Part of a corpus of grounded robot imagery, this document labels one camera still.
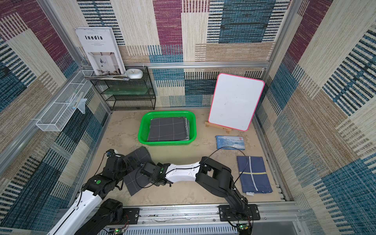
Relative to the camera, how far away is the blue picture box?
988 mm

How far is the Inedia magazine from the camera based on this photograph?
2.46 ft

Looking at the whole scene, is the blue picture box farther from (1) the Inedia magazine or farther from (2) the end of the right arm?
(1) the Inedia magazine

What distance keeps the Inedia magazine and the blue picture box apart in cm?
75
